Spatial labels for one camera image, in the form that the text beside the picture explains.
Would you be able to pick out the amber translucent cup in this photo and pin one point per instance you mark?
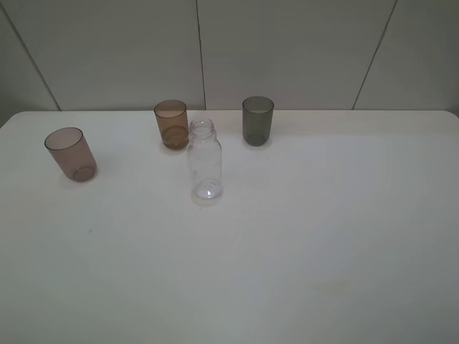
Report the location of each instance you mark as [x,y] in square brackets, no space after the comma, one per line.
[173,124]

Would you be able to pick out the clear plastic water bottle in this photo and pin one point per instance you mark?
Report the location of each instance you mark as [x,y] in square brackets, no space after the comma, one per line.
[204,153]

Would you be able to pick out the grey translucent cup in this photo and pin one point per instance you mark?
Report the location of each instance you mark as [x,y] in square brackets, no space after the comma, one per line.
[257,117]

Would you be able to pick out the pink translucent cup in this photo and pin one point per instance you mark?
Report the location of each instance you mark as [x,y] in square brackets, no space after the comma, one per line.
[72,154]

